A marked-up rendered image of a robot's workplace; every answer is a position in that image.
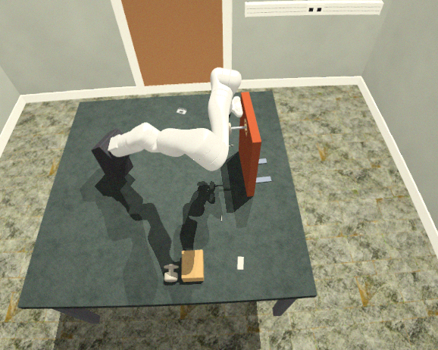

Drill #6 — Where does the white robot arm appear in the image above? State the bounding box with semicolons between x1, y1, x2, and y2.
108;67;242;171

